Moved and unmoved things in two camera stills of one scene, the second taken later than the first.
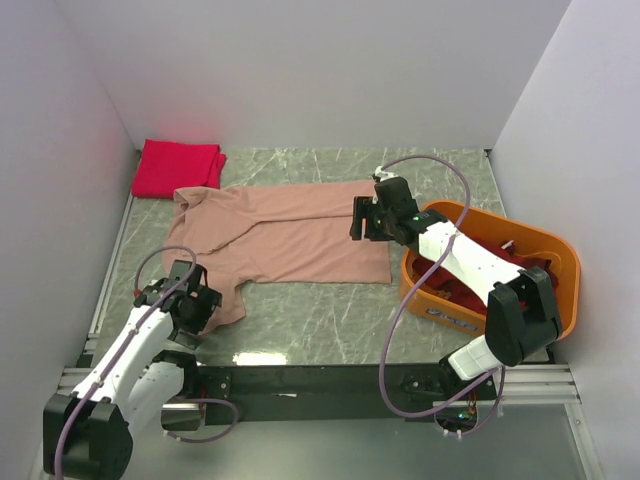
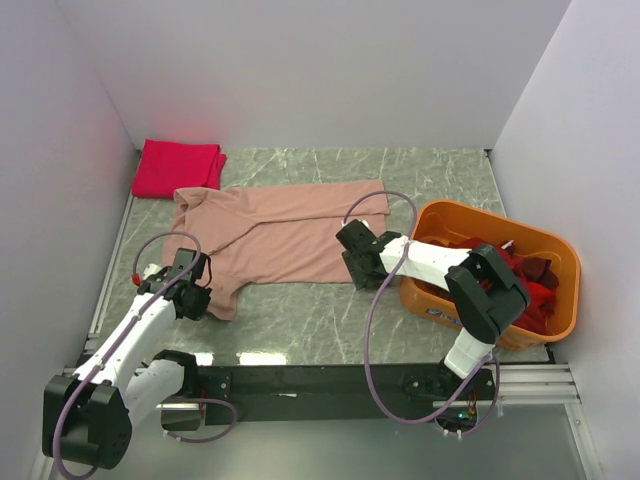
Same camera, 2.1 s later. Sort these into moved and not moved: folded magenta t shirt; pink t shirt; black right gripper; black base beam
Moved: black right gripper
Not moved: folded magenta t shirt; black base beam; pink t shirt
